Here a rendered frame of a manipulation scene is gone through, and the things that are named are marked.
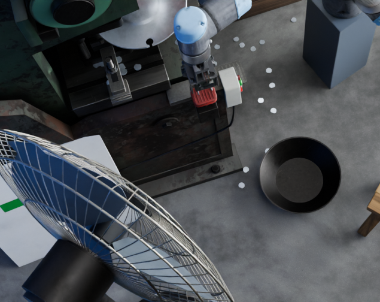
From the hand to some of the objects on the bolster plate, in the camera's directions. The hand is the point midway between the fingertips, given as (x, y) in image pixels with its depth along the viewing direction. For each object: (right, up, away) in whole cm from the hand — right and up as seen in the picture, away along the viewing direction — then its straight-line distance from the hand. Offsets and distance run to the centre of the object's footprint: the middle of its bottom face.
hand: (200, 81), depth 194 cm
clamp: (-25, +2, +19) cm, 32 cm away
